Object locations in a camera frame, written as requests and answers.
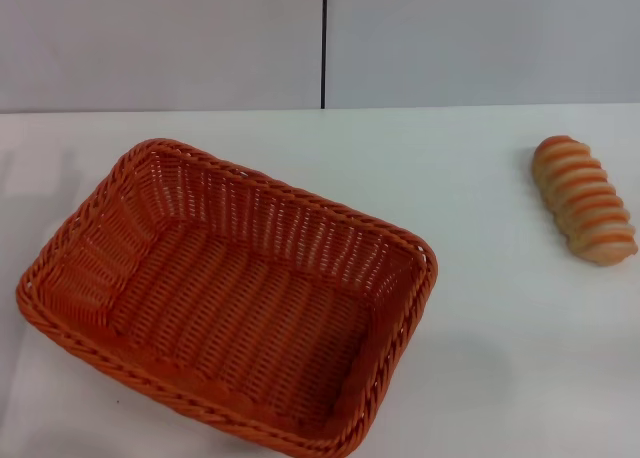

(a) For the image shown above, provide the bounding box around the striped orange bread roll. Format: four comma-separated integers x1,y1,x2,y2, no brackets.
532,134,640,268

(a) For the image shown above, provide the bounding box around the orange woven plastic basket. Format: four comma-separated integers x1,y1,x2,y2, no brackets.
14,137,440,458

